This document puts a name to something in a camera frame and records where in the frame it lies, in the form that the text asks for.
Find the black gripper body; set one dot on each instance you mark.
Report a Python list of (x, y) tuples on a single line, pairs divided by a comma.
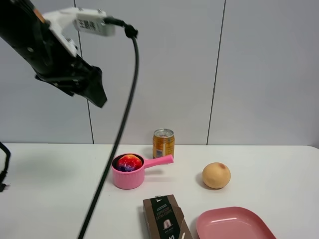
[(23, 30)]

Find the pink square plate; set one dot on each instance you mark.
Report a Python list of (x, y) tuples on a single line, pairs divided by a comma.
[(232, 223)]

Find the pink saucepan with handle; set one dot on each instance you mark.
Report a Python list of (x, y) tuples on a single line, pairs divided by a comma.
[(128, 176)]

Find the red yellow strawberry ball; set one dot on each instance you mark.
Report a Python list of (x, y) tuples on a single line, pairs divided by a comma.
[(129, 163)]

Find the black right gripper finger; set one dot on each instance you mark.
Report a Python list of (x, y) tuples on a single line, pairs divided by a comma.
[(93, 89)]

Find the orange drink can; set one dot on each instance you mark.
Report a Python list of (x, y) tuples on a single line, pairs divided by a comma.
[(163, 143)]

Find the brown espresso capsule box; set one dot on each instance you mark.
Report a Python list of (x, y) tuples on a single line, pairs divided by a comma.
[(165, 219)]

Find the pale peach fruit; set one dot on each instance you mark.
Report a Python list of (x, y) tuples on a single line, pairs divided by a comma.
[(216, 175)]

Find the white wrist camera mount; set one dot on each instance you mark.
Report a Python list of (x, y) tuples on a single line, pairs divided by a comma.
[(84, 20)]

